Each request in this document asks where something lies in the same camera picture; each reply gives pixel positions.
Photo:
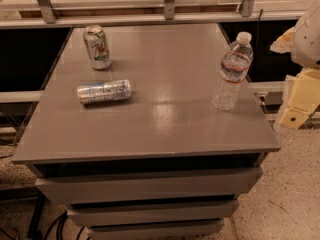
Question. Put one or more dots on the grey drawer cabinet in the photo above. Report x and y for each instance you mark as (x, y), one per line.
(168, 124)

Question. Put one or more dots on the bottom grey drawer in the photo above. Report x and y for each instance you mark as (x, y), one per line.
(156, 230)

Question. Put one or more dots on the grey drawer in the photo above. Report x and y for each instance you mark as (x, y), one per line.
(153, 213)
(149, 186)
(156, 230)

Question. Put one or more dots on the metal window frame rail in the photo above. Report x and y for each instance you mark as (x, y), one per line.
(79, 13)

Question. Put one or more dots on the top grey drawer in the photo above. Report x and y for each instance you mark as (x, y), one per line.
(149, 186)

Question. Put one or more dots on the clear plastic water bottle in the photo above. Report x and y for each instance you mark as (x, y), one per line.
(234, 67)

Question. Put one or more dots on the middle grey drawer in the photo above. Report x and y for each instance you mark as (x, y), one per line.
(153, 213)

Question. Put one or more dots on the silver blue redbull can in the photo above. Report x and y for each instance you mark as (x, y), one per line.
(104, 91)

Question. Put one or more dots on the green white 7up can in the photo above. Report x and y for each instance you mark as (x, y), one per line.
(97, 47)

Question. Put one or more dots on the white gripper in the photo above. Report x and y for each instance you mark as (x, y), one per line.
(308, 40)

